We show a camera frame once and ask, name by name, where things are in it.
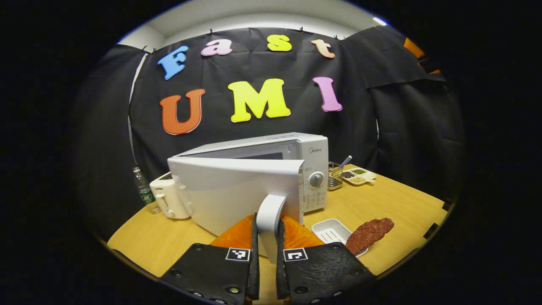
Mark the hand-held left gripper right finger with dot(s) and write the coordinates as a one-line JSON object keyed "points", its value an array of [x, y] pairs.
{"points": [[322, 271]]}

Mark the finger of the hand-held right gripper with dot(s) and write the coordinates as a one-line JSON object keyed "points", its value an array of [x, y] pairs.
{"points": [[413, 48], [435, 72]]}

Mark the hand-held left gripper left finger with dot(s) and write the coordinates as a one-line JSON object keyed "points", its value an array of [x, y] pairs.
{"points": [[211, 271]]}

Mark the brown meat piece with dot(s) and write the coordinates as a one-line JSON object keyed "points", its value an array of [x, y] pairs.
{"points": [[368, 235]]}

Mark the white microwave oven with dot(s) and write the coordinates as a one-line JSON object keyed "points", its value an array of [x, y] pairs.
{"points": [[237, 190]]}

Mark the white rectangular tray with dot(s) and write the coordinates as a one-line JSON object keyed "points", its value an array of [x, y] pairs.
{"points": [[330, 231]]}

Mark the small ceiling light panel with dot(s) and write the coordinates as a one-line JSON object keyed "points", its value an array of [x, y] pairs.
{"points": [[380, 21]]}

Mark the white toaster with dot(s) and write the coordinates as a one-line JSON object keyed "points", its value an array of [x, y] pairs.
{"points": [[171, 195]]}

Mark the white divided seasoning dish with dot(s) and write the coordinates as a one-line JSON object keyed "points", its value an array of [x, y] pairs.
{"points": [[359, 176]]}

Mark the clear plastic water bottle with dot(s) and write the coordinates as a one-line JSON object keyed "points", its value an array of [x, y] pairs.
{"points": [[145, 190]]}

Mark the black table edge clamp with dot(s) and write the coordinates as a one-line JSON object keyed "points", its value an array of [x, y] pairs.
{"points": [[432, 231], [446, 204]]}

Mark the black backdrop cloth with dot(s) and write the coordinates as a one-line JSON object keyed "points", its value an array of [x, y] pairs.
{"points": [[296, 63]]}

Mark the row of black cloth clips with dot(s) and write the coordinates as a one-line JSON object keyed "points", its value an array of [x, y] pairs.
{"points": [[211, 31]]}

